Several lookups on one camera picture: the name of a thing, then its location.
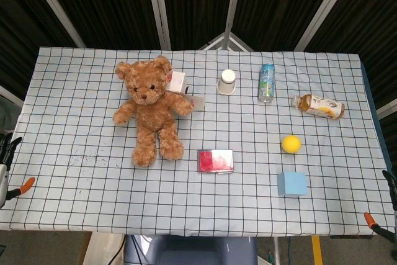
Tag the red ink pad case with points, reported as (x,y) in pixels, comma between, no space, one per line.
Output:
(215,161)

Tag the white metal frame foot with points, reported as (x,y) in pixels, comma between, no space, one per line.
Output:
(239,43)

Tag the brown plush teddy bear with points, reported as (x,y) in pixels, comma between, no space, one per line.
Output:
(152,113)

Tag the small white pink box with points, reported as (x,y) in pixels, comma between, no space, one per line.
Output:
(177,81)

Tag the grey-blue robot torso base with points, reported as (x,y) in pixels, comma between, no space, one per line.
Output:
(192,251)

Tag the yellow foam ball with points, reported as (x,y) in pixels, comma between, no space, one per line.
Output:
(291,144)

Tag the white metal frame bar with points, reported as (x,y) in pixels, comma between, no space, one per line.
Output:
(387,108)
(10,95)

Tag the white paper cup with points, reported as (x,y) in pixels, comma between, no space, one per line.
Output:
(227,83)

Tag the orange black spring clamp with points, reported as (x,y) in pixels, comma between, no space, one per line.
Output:
(369,218)
(27,183)

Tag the tea bottle white cap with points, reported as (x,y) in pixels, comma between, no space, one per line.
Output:
(322,107)

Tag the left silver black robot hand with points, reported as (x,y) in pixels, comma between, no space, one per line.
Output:
(3,181)

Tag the clear bottle blue label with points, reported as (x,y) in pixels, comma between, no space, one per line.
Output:
(267,83)

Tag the light blue foam cube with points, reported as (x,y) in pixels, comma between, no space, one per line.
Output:
(292,183)

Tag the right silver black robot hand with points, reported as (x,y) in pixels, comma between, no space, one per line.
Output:
(394,189)

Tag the blue checkered tablecloth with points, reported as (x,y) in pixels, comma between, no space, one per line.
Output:
(93,190)

